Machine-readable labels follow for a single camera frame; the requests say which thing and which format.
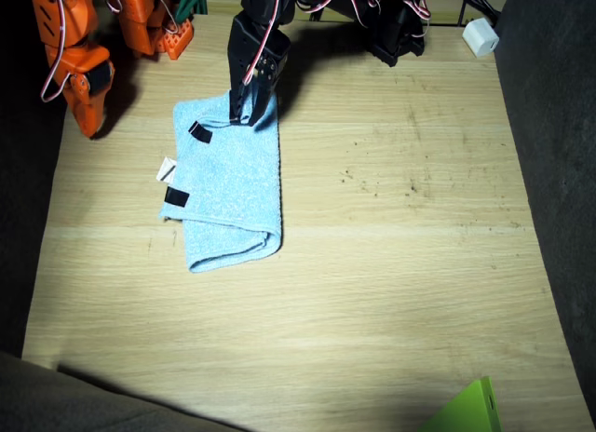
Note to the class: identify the narrow black foam panel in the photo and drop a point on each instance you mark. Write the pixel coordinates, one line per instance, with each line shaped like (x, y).
(18, 194)

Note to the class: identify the green plastic wedge bracket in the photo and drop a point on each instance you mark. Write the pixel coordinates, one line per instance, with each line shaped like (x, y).
(470, 409)

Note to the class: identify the wide black foam panel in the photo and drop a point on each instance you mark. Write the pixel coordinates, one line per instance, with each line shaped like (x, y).
(70, 399)

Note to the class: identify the white power adapter block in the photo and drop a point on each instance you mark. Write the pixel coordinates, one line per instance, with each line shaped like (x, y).
(479, 37)

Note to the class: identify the green clamp at orange arm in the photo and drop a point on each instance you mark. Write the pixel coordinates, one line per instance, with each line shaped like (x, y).
(195, 1)

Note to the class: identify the grey foam panel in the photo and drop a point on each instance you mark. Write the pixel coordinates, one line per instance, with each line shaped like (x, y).
(568, 171)

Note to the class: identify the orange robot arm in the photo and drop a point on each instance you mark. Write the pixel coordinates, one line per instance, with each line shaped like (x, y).
(65, 13)

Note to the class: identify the light blue towel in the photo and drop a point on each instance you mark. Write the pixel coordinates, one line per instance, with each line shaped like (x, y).
(237, 180)

